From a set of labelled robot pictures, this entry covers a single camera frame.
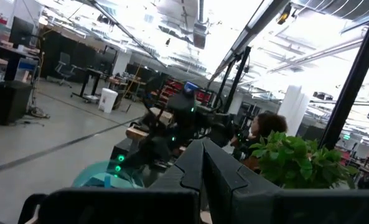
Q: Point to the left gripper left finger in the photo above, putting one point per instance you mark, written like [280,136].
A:
[125,205]

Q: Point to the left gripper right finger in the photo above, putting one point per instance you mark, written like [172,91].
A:
[280,207]

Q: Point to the clear blue plastic plate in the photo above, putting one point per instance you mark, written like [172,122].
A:
[91,179]

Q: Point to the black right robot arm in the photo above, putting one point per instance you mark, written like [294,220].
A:
[181,124]

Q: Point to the green leafy potted plant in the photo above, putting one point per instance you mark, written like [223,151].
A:
[296,161]

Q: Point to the person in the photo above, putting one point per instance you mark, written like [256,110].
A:
[269,124]

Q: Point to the white trash bin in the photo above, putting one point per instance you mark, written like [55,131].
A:
[107,100]

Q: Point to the red storage rack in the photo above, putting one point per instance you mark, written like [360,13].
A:
[175,90]

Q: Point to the black desk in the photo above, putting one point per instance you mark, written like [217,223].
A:
[89,84]

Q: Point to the grey office chair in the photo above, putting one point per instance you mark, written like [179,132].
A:
[64,68]

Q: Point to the black storage cabinet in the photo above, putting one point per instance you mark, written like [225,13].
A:
[5,101]

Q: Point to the hanging ceiling projector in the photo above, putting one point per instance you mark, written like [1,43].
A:
[199,35]

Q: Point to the black computer monitor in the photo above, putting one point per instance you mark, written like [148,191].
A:
[20,31]

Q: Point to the black frame post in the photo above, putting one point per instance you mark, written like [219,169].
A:
[349,84]

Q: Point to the black overhead frame beam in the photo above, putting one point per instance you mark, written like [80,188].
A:
[249,34]

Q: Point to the black overhead camera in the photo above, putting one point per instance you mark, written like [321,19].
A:
[284,14]

